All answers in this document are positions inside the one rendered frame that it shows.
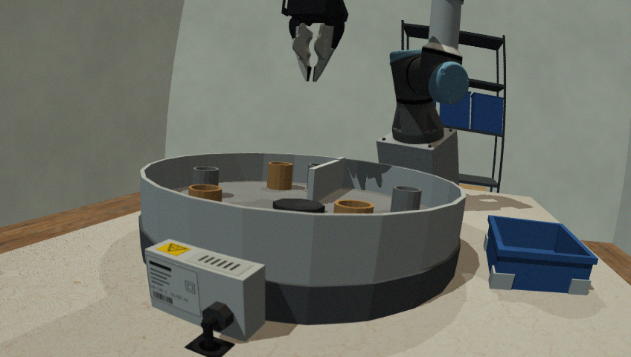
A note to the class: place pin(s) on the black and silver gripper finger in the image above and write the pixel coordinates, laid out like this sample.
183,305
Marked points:
301,36
326,42

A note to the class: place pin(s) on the blue crate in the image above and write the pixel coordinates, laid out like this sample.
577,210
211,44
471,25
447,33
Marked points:
553,259

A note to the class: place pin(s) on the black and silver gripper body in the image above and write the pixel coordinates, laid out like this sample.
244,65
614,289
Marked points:
311,11

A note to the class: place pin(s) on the bronze bushing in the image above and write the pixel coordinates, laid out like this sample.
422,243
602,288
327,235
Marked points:
279,176
206,191
346,206

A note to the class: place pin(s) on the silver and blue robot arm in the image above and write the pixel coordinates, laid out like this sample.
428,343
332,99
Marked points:
436,73

